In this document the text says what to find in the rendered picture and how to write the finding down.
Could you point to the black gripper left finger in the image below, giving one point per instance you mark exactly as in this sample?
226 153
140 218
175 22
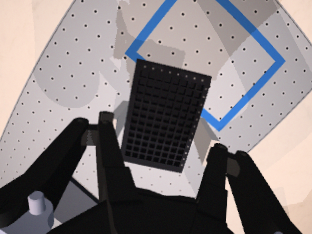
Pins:
27 203

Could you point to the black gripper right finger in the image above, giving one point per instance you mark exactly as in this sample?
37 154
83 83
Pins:
259 209

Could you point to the blue tape outline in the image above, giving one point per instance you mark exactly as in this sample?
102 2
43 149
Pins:
253 31

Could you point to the grey perforated base plate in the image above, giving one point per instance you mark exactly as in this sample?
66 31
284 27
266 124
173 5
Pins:
83 70

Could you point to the black well plate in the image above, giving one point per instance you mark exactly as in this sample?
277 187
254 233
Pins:
165 147

